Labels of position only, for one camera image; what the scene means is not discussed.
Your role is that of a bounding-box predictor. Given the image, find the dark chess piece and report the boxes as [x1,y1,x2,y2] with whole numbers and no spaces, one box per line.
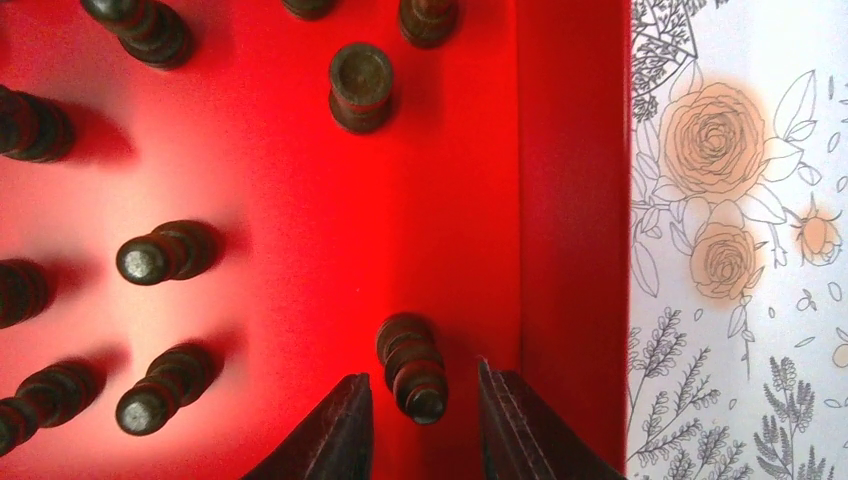
[398,0,459,49]
[282,0,336,21]
[1,360,103,456]
[376,312,449,425]
[1,85,75,163]
[80,0,193,70]
[1,258,50,329]

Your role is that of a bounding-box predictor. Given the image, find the dark chess rook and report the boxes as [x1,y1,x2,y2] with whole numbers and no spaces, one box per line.
[328,42,394,134]

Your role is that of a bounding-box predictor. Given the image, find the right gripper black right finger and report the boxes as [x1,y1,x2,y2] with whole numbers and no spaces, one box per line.
[478,360,624,480]

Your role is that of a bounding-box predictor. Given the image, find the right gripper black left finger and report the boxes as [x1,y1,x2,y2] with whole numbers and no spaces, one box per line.
[244,373,374,480]

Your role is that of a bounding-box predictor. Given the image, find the dark chess pawn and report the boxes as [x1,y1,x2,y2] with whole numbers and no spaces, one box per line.
[115,342,218,436]
[115,219,222,286]

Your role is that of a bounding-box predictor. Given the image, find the floral patterned table mat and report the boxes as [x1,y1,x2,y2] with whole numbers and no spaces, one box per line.
[625,1,847,479]

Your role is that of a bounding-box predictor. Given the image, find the red plastic tray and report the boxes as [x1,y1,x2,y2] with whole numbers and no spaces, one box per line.
[1,1,627,479]

